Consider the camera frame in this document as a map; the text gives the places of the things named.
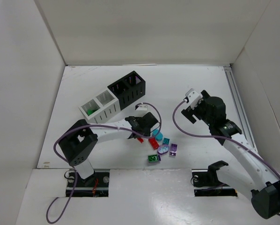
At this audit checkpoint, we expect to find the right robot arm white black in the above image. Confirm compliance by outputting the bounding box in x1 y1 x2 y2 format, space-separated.
181 89 280 219

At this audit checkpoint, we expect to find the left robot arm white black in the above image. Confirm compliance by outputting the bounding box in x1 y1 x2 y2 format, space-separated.
53 112 160 185

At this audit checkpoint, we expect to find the red long lego brick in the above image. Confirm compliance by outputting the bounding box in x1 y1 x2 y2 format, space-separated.
148 137 160 150

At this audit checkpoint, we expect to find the teal rounded lego brick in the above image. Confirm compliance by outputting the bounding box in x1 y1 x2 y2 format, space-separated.
152 129 163 142

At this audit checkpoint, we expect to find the small teal square lego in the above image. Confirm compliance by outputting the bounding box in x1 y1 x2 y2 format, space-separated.
162 138 170 145

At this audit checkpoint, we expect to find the lilac oval paw lego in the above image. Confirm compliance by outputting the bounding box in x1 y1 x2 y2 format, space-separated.
157 144 169 155

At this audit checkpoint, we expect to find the green lego on purple plate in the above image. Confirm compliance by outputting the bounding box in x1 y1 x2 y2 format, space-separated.
147 154 161 164

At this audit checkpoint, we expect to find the purple lego brick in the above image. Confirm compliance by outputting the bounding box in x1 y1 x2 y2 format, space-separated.
169 143 177 157

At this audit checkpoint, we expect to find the black slotted double container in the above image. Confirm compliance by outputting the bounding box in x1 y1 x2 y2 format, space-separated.
107 71 146 111

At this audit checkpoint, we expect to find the white slotted double container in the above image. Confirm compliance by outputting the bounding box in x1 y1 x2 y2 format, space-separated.
79 88 121 124

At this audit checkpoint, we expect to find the green lego in container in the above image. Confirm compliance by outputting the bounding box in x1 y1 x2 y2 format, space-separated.
87 109 96 116

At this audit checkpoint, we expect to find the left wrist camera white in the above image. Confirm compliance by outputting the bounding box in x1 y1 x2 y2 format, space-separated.
135 104 147 112

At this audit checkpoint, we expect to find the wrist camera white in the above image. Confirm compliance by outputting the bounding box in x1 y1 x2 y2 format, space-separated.
185 88 203 109
135 104 147 112

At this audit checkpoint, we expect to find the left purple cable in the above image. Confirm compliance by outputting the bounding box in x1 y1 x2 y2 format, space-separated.
46 102 162 223

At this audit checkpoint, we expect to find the purple cable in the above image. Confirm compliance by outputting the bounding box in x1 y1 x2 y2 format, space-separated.
172 100 280 218
46 102 162 223

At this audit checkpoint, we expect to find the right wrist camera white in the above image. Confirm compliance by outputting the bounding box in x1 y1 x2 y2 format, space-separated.
185 88 203 109

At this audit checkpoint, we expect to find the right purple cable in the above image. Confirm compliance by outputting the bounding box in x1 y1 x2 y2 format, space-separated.
172 100 280 218

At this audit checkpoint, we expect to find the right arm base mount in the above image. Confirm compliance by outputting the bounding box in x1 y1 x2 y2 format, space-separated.
191 160 238 197

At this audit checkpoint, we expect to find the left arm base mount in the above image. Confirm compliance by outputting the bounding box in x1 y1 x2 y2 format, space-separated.
64 170 110 197

